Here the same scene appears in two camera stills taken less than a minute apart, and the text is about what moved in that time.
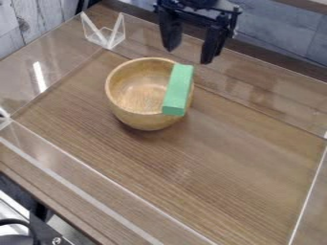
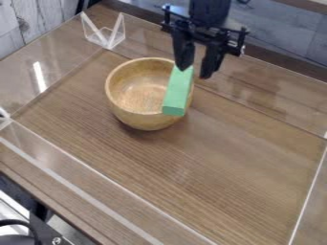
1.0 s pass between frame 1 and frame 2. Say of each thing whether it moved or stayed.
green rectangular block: stayed
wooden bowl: stayed
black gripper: moved
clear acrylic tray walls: stayed
